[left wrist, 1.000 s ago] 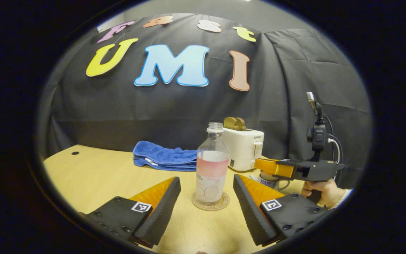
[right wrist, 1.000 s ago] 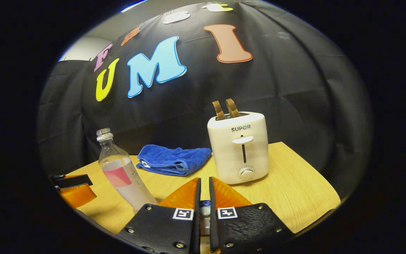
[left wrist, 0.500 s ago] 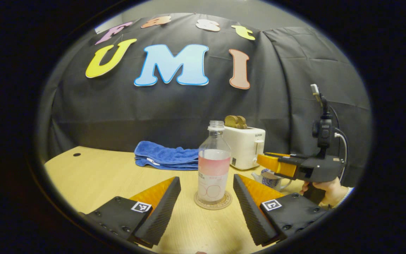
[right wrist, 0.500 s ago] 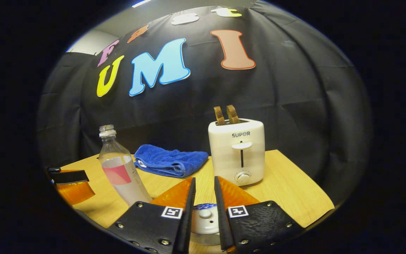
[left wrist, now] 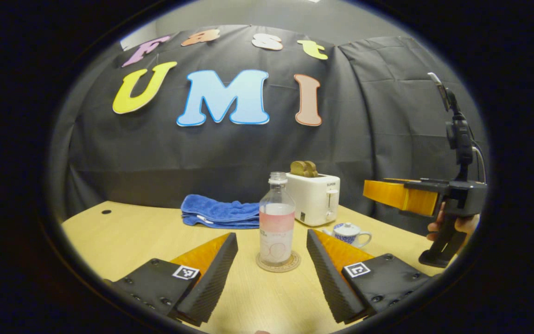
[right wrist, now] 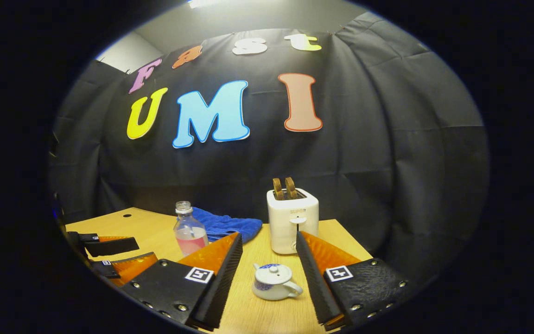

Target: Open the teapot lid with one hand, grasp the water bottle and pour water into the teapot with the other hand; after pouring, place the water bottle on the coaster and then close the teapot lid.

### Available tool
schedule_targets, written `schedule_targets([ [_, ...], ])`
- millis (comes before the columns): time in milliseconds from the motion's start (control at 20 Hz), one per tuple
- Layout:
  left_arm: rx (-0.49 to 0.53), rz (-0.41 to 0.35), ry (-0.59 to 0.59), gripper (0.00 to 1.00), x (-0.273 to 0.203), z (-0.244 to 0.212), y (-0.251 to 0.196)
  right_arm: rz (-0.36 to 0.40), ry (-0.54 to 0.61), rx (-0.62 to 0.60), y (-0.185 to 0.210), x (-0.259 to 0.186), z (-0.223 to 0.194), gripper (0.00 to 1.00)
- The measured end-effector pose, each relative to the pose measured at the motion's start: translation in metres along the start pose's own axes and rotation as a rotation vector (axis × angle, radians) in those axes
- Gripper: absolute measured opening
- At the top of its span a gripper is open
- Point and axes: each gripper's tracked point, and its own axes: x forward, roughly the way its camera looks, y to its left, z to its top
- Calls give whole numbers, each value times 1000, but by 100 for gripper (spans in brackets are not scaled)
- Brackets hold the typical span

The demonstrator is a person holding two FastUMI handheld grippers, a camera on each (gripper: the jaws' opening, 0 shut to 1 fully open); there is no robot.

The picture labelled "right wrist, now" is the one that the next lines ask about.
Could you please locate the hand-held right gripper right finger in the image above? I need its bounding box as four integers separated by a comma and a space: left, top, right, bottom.
296, 231, 409, 331

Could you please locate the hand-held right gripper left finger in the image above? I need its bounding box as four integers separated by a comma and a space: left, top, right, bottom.
121, 232, 243, 331

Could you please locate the clear plastic water bottle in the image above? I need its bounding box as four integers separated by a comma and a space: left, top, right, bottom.
173, 201, 209, 257

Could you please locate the blue towel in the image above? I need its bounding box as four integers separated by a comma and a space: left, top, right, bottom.
192, 207, 263, 244

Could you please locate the white toaster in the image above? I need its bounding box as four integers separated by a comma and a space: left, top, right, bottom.
267, 188, 319, 255

